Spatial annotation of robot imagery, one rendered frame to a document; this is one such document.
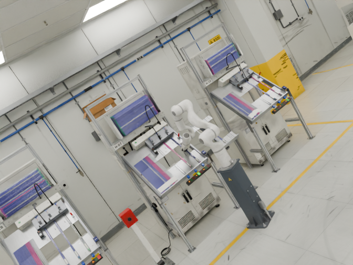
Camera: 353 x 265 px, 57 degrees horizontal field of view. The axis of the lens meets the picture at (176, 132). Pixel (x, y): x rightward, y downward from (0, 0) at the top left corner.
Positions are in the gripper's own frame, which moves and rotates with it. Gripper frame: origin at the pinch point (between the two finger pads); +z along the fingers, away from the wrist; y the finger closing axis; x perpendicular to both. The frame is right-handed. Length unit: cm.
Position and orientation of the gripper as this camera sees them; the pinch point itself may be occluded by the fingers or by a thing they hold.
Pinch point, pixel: (185, 150)
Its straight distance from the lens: 377.0
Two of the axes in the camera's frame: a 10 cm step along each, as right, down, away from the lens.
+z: -0.1, 5.4, 8.4
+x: 6.6, 6.3, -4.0
